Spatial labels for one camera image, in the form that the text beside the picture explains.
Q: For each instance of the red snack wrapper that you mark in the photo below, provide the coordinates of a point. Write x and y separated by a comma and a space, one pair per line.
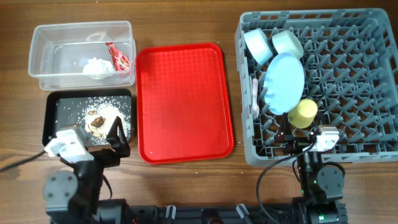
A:
119, 59

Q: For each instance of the white tissue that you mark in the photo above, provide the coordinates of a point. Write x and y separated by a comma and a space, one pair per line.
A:
98, 68

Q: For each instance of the white plastic fork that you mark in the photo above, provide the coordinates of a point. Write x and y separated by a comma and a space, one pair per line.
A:
255, 106

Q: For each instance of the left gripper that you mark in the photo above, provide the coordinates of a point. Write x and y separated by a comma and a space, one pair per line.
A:
119, 145

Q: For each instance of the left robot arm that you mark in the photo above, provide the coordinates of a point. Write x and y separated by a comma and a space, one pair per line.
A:
74, 196

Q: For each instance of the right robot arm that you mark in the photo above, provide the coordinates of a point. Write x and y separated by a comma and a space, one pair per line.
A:
321, 182

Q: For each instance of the clear plastic bin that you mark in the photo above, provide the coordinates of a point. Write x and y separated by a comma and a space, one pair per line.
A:
58, 53

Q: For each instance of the red serving tray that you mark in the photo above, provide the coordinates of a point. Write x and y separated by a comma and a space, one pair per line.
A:
183, 111

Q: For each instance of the black waste tray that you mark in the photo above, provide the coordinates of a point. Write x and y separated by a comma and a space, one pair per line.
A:
62, 107

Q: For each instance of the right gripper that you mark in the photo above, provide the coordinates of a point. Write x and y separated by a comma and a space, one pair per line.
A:
297, 143

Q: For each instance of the yellow cup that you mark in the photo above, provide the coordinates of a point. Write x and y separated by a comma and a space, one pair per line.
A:
303, 114

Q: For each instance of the light blue bowl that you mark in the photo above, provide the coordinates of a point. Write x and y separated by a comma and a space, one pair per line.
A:
258, 46

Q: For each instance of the grey dishwasher rack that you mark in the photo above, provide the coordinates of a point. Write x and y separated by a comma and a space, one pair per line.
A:
350, 68

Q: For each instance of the mint green bowl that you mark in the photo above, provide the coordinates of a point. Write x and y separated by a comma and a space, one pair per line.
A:
286, 41

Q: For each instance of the rice and food scraps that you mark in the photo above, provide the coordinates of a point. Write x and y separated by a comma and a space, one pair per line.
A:
98, 115

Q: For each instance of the large light blue plate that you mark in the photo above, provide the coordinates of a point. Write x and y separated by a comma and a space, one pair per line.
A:
284, 83

